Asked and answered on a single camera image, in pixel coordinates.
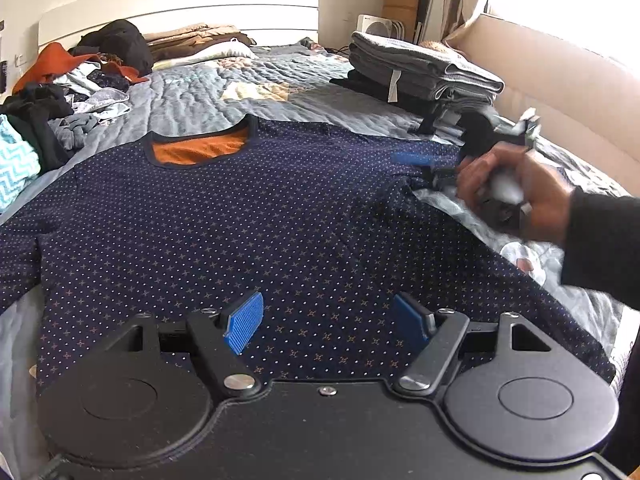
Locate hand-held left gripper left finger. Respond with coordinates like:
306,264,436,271
107,291,265,402

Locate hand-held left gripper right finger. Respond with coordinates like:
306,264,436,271
393,292,556,393

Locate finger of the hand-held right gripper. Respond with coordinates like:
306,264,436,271
395,151,461,167

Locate navy patterned sweater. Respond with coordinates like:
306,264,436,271
0,115,616,396

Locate person's right forearm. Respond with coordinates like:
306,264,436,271
557,185,640,306

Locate stack of folded grey clothes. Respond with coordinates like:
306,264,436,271
330,30,506,136

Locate grey-blue crumpled clothes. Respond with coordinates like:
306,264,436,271
50,62,133,148

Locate black crumpled clothes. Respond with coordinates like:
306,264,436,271
0,82,76,171

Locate pile of unfolded clothes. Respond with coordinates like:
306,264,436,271
12,42,151,96

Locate person's right hand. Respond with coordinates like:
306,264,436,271
457,142,576,250

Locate brown plush cushion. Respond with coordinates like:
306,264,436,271
417,40,462,55

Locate white box fan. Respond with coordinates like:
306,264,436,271
357,14,403,41

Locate grey quilted bedspread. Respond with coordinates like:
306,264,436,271
0,42,640,461

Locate white pillow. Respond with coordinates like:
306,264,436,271
152,40,256,71

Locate brown folded blanket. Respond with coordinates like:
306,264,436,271
142,22,256,63

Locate teal zigzag cloth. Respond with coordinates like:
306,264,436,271
0,112,42,213

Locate white headboard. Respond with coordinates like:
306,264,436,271
37,0,321,53

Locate black bundled garment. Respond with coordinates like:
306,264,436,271
70,19,155,76

